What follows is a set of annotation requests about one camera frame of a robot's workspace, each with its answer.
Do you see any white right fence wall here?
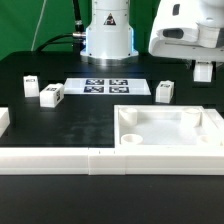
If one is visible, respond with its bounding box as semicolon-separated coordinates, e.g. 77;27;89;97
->
207;109;222;119

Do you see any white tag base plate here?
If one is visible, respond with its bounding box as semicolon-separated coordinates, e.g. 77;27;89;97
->
64;78;151;95

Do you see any black cable bundle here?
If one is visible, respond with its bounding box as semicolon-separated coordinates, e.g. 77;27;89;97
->
35;0;88;54

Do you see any white thin cable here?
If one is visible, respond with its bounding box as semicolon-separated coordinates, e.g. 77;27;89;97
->
30;0;48;52

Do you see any white fence wall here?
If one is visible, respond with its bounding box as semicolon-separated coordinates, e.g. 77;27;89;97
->
207;109;222;119
0;107;10;137
0;146;224;175

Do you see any white front fence wall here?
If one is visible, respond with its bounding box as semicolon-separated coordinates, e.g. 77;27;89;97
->
0;146;224;175

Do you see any white left fence wall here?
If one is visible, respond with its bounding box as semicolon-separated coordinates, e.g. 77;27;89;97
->
0;107;10;137

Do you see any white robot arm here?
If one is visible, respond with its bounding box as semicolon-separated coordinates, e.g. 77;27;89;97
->
81;0;224;82

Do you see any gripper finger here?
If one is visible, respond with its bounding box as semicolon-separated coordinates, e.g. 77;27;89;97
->
193;62;213;82

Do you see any white square tabletop part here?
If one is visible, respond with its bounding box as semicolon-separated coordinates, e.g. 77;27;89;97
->
114;105;224;146

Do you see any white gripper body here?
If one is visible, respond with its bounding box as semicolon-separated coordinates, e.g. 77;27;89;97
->
149;0;224;62

